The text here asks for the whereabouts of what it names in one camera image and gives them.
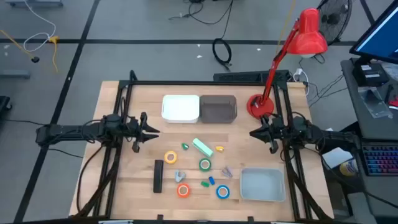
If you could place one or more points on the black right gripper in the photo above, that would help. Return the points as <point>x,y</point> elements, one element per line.
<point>275,132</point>

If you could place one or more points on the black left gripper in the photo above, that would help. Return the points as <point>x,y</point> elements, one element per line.
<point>136,130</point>

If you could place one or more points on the yellow tape roll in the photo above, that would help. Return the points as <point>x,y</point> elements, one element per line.
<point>165,157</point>

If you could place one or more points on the dark green mini stapler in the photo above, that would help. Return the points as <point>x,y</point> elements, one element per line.
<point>185,146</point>

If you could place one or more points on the black stapler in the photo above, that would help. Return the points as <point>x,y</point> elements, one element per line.
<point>158,175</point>

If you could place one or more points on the yellow mini stapler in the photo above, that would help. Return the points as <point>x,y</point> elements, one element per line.
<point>219,149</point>

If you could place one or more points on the grey staple remover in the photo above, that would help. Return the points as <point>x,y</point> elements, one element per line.
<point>178,177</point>

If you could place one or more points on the mint green stapler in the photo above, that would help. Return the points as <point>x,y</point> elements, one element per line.
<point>202,147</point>

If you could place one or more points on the green tape roll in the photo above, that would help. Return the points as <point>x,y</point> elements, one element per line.
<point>200,165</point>

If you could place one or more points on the orange tape roll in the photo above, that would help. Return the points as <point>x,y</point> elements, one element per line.
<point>178,190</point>

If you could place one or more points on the blue mini stapler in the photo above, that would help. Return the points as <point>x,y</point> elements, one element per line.
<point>211,180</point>

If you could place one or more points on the blue tape roll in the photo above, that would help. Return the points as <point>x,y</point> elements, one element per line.
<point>218,192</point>

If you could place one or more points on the bright green mini stapler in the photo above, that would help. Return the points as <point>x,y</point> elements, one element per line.
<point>204,184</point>

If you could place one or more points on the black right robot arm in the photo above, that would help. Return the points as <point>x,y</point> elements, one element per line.
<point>326,135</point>

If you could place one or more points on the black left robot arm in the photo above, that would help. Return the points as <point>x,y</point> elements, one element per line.
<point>68,130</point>

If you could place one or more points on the purple staple remover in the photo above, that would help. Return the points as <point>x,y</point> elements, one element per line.
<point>228,172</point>

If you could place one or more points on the white plastic bin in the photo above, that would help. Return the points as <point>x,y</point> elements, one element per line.
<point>180,109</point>

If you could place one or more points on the grey plastic tray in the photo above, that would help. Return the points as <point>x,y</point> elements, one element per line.
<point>262,185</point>

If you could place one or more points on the brown plastic bin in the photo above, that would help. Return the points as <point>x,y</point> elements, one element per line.
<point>217,109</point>

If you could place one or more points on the black power strip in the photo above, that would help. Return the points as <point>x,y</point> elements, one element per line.
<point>242,76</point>

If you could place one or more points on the white power adapter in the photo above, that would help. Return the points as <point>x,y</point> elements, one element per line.
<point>298,72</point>

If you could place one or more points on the white paper box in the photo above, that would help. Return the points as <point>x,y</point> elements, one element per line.
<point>335,157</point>

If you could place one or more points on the yellow lidded container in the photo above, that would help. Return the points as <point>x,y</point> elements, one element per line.
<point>348,168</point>

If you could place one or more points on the grey side desk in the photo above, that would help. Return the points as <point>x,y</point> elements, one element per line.
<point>357,105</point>

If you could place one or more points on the red desk lamp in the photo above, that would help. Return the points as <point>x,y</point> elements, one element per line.
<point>308,34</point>

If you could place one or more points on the clear plastic bag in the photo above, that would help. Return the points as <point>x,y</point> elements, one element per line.
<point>374,102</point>

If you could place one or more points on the backlit rainbow keyboard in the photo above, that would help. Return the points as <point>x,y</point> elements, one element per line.
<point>382,160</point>

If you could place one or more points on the grey chair armrest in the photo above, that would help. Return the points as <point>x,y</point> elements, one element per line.
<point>360,208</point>

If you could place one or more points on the small black box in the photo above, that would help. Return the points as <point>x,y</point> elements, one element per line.
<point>370,74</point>

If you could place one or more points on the red tool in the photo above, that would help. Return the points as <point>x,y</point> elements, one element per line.
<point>394,102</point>

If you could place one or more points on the black floor fan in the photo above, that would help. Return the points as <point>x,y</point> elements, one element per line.
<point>334,18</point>

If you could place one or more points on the yellow pole with black base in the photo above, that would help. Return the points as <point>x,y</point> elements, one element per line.
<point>35,59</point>

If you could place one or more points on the grey table leg base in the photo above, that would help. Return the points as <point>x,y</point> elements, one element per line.
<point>34,3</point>
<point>14,74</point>

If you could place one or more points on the black floor object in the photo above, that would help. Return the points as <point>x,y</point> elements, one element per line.
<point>3,104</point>

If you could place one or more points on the computer monitor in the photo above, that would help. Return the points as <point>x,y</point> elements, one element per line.
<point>382,37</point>

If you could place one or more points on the black aluminium table frame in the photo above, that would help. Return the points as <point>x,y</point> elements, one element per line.
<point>155,83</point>

